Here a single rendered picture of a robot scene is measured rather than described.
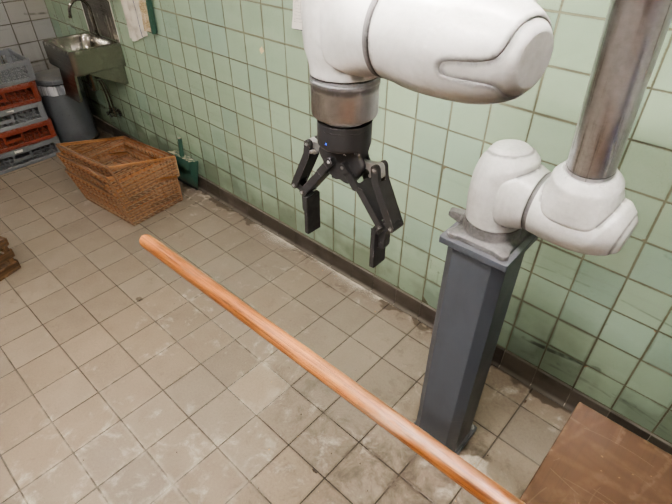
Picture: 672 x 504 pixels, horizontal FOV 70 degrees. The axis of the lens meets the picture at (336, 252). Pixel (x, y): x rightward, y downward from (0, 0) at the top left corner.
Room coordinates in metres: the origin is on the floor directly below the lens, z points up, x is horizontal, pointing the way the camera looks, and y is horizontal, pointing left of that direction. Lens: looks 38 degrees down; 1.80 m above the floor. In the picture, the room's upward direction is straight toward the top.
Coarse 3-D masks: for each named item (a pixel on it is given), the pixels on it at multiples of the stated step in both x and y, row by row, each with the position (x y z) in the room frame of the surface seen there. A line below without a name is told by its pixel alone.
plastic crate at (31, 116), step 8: (32, 104) 3.53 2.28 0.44; (40, 104) 3.57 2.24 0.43; (0, 112) 3.37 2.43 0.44; (8, 112) 3.41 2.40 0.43; (16, 112) 3.70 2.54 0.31; (24, 112) 3.69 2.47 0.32; (32, 112) 3.52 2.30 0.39; (40, 112) 3.56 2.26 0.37; (0, 120) 3.53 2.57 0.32; (8, 120) 3.40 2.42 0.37; (16, 120) 3.43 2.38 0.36; (24, 120) 3.47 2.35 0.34; (32, 120) 3.50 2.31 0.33; (40, 120) 3.54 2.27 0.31; (0, 128) 3.35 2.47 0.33; (8, 128) 3.38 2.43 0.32
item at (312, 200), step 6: (312, 192) 0.67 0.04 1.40; (318, 192) 0.67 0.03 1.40; (306, 198) 0.65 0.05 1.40; (312, 198) 0.66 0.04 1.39; (318, 198) 0.67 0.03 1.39; (306, 204) 0.65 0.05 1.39; (312, 204) 0.66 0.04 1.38; (318, 204) 0.67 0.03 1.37; (306, 210) 0.65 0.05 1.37; (312, 210) 0.66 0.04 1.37; (318, 210) 0.67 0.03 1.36; (306, 216) 0.65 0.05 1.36; (312, 216) 0.66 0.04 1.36; (318, 216) 0.67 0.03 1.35; (306, 222) 0.65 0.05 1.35; (312, 222) 0.66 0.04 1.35; (318, 222) 0.67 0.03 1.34; (306, 228) 0.65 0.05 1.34; (312, 228) 0.66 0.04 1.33
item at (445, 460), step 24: (144, 240) 0.81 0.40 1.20; (168, 264) 0.74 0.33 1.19; (216, 288) 0.65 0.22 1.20; (240, 312) 0.60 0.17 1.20; (264, 336) 0.55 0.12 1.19; (288, 336) 0.54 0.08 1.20; (312, 360) 0.49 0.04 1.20; (336, 384) 0.44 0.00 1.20; (360, 408) 0.41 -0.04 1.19; (384, 408) 0.40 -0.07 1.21; (408, 432) 0.36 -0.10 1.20; (432, 456) 0.33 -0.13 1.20; (456, 456) 0.33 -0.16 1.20; (456, 480) 0.30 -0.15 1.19; (480, 480) 0.30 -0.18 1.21
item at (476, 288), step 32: (448, 256) 1.10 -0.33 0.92; (480, 256) 1.01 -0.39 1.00; (512, 256) 1.00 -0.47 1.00; (448, 288) 1.07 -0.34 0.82; (480, 288) 1.00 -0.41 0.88; (512, 288) 1.08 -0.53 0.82; (448, 320) 1.05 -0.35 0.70; (480, 320) 1.00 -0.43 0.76; (448, 352) 1.04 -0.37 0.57; (480, 352) 1.00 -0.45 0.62; (448, 384) 1.02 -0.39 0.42; (480, 384) 1.05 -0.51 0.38; (448, 416) 1.00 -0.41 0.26
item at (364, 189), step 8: (344, 168) 0.59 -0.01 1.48; (352, 176) 0.59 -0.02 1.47; (352, 184) 0.59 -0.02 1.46; (360, 184) 0.59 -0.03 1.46; (368, 184) 0.59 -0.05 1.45; (360, 192) 0.58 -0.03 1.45; (368, 192) 0.58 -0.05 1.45; (368, 200) 0.57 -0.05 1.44; (376, 200) 0.58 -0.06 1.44; (368, 208) 0.57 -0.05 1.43; (376, 208) 0.57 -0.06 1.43; (376, 216) 0.56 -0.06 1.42; (376, 224) 0.56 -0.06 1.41; (376, 232) 0.55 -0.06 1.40
